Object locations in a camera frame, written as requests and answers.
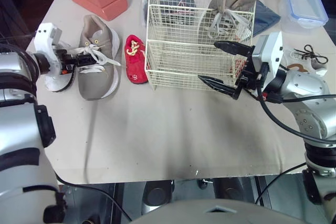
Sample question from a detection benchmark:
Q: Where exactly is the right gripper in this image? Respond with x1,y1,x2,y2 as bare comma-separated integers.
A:
197,40,266,101

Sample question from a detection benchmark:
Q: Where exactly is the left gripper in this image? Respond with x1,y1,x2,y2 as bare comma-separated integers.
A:
61,50,93,68

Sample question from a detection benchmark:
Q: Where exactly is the small red shoe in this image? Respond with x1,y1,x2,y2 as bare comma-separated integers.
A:
232,58,248,78
123,34,149,84

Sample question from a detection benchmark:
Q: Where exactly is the small white shoe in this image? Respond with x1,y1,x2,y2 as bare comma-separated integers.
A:
280,45,329,78
44,69,77,93

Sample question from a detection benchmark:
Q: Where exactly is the blue cloth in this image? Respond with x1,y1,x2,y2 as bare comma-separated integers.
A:
253,0,282,37

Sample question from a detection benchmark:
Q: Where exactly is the dark pack with triangle print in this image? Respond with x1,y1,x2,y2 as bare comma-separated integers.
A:
142,0,198,27

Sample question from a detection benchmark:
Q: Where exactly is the clear box with blue lid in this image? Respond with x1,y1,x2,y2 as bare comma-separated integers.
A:
278,0,329,35

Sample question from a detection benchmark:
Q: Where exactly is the robot body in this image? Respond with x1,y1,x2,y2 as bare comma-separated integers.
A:
130,198,313,224

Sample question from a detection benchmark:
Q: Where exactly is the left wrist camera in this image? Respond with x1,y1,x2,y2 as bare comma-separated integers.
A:
33,23,64,76

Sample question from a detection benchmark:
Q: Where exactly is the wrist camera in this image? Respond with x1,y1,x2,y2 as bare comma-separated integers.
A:
33,23,64,76
251,30,285,89

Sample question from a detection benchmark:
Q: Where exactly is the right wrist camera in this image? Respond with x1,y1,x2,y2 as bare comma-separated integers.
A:
251,30,285,89

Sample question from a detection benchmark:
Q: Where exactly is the cream wire basket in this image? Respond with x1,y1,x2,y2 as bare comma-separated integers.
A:
144,0,257,91

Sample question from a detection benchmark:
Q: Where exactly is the black cable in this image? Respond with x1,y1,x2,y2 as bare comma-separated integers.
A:
255,162,308,206
55,170,133,222
256,71,336,146

